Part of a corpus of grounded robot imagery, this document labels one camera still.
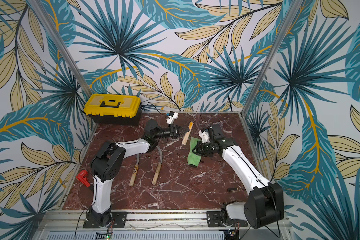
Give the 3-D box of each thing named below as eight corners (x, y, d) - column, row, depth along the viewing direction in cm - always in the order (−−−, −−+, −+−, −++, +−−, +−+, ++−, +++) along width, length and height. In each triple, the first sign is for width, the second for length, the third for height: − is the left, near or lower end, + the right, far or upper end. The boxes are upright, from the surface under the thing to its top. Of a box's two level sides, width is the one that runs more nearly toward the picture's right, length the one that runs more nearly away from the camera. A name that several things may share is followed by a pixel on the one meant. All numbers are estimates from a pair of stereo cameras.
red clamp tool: (80, 190, 84) (78, 189, 82) (77, 174, 90) (75, 173, 88) (90, 185, 86) (89, 184, 84) (86, 170, 91) (85, 168, 90)
